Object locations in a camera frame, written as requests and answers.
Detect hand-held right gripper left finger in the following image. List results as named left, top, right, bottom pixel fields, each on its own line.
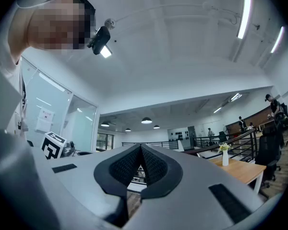
left=30, top=143, right=142, bottom=230

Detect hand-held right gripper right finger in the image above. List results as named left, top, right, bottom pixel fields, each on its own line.
left=124, top=143, right=284, bottom=230

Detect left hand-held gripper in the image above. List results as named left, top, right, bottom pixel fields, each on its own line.
left=40, top=131, right=75, bottom=160

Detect white paper notice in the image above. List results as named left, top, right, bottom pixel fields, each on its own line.
left=35, top=106, right=55, bottom=133

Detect yellow and white flowers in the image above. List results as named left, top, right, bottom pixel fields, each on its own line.
left=217, top=142, right=234, bottom=153

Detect wooden table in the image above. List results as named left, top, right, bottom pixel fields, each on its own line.
left=207, top=156, right=267, bottom=194

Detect black metal railing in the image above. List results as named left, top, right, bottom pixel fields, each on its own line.
left=121, top=127, right=259, bottom=163

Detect person's pale shirt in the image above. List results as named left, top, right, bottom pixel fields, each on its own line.
left=0, top=3, right=29, bottom=142

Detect black office chair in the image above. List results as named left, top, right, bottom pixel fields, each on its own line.
left=255, top=126, right=283, bottom=194

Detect square ceiling panel light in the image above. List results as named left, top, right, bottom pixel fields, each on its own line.
left=99, top=44, right=113, bottom=58

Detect person's head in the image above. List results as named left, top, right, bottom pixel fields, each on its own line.
left=7, top=0, right=97, bottom=63

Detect long ceiling tube light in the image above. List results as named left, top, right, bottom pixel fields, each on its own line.
left=236, top=0, right=252, bottom=40
left=270, top=25, right=286, bottom=54

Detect glass partition wall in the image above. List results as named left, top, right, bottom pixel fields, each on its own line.
left=21, top=57, right=98, bottom=153

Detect black head-mounted camera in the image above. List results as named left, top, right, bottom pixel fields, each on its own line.
left=86, top=26, right=111, bottom=56

